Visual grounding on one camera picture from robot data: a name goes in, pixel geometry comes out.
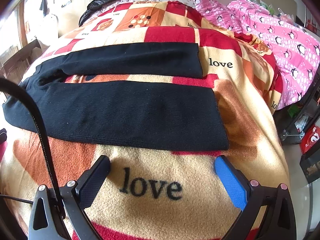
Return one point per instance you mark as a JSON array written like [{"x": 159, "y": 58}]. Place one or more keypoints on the black jacket on bed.
[{"x": 93, "y": 7}]

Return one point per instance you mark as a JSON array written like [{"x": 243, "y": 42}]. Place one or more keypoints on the patchwork love blanket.
[{"x": 149, "y": 193}]

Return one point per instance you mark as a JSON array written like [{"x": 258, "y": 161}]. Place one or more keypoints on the black knit pants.
[{"x": 76, "y": 106}]

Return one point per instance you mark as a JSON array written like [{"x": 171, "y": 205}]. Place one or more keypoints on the red bag on floor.
[{"x": 309, "y": 139}]

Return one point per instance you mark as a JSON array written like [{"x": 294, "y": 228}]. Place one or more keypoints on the pink penguin quilt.
[{"x": 295, "y": 51}]

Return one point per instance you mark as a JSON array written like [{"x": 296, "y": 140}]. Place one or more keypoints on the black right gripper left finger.
[{"x": 46, "y": 221}]

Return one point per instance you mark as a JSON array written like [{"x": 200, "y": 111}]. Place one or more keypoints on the black metal shelf rack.
[{"x": 293, "y": 121}]

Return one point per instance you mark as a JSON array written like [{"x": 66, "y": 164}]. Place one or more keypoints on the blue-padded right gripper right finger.
[{"x": 265, "y": 212}]

